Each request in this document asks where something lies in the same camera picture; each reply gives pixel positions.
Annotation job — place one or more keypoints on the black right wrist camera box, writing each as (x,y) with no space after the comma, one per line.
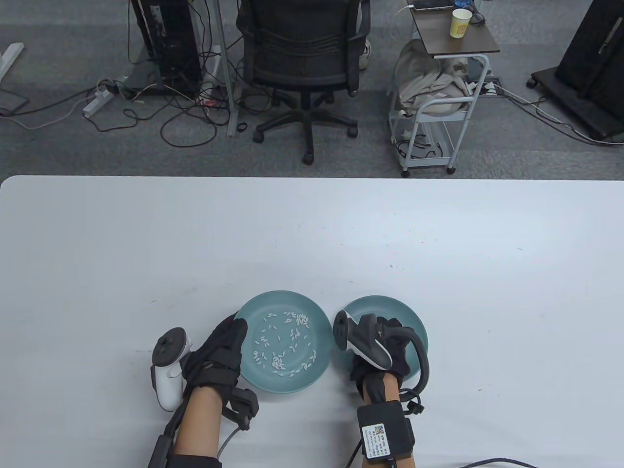
(390,429)

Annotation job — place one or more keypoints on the grey metal desk leg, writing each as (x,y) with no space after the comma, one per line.
(225,63)

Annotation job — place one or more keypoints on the black mesh office chair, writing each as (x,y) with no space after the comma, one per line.
(300,53)

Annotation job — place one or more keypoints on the person's left hand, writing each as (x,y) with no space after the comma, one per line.
(219,353)

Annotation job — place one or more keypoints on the beige cloth bundle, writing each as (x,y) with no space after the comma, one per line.
(429,83)

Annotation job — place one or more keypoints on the person's right hand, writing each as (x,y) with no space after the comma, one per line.
(399,356)

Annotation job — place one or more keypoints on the black glove sensor module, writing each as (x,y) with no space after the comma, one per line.
(241,404)

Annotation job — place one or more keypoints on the teal ceramic plate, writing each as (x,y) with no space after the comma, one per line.
(380,304)
(287,380)

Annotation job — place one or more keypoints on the white and black left controller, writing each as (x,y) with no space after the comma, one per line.
(165,385)

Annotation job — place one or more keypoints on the person's right forearm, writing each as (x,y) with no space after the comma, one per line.
(385,390)

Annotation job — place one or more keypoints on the scattered white rice grains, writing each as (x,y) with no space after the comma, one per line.
(278,361)

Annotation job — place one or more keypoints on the yellow paper cup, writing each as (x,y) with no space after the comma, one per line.
(460,25)

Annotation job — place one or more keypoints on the black wheeled monitor stand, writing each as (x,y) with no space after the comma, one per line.
(594,48)

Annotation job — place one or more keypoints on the grey floor power strip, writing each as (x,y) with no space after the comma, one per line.
(490,87)

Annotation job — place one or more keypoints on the white desk foot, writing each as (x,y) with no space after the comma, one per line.
(10,56)

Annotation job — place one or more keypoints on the person's left forearm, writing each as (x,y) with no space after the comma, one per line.
(200,424)

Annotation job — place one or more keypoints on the white power strip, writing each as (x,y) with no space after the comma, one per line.
(95,105)

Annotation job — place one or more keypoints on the black computer tower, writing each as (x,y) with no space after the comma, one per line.
(168,44)

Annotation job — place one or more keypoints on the clear bottle with blue label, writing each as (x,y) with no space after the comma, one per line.
(462,3)

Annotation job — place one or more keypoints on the white cart with brown top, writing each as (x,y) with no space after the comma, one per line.
(458,41)

